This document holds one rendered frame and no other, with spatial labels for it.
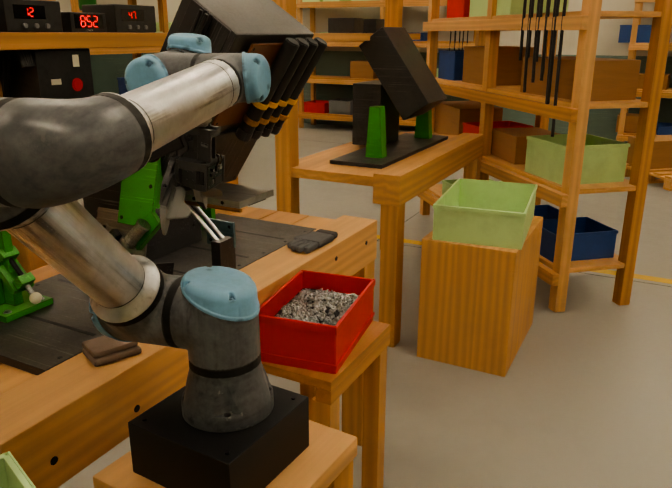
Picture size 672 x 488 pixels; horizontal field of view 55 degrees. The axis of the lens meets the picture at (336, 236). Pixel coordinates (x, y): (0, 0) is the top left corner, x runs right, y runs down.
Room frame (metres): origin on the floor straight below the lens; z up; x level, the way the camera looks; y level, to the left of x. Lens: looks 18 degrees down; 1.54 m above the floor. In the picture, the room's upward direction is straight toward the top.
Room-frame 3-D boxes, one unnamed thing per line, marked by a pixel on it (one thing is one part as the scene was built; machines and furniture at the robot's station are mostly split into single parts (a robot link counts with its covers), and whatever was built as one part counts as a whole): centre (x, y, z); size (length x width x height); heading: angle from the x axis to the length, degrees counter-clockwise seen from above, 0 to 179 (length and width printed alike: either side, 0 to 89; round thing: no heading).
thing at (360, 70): (10.54, -0.70, 1.12); 3.22 x 0.55 x 2.23; 63
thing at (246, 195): (1.74, 0.38, 1.11); 0.39 x 0.16 x 0.03; 62
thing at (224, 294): (0.94, 0.19, 1.11); 0.13 x 0.12 x 0.14; 73
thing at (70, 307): (1.72, 0.51, 0.89); 1.10 x 0.42 x 0.02; 152
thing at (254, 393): (0.93, 0.18, 1.00); 0.15 x 0.15 x 0.10
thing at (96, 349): (1.20, 0.47, 0.91); 0.10 x 0.08 x 0.03; 129
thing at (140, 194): (1.62, 0.49, 1.17); 0.13 x 0.12 x 0.20; 152
